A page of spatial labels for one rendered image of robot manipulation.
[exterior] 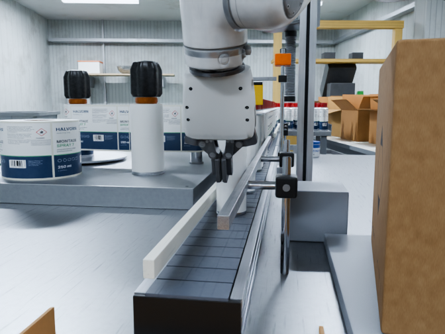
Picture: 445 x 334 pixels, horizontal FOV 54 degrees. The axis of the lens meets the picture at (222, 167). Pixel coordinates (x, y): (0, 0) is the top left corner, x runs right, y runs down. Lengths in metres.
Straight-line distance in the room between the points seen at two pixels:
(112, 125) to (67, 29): 8.61
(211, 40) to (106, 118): 0.94
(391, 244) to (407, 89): 0.14
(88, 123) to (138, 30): 8.30
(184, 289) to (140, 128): 0.76
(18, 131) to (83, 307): 0.69
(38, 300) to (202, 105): 0.32
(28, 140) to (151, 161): 0.30
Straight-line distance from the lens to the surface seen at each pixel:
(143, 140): 1.17
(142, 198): 1.02
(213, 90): 0.59
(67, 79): 1.53
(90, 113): 1.48
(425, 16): 6.08
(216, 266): 0.52
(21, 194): 1.15
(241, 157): 0.72
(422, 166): 0.42
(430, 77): 0.42
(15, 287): 0.65
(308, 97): 1.24
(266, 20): 0.51
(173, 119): 1.38
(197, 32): 0.56
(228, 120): 0.60
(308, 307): 0.55
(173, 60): 9.60
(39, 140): 1.17
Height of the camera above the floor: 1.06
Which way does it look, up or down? 8 degrees down
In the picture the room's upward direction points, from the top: straight up
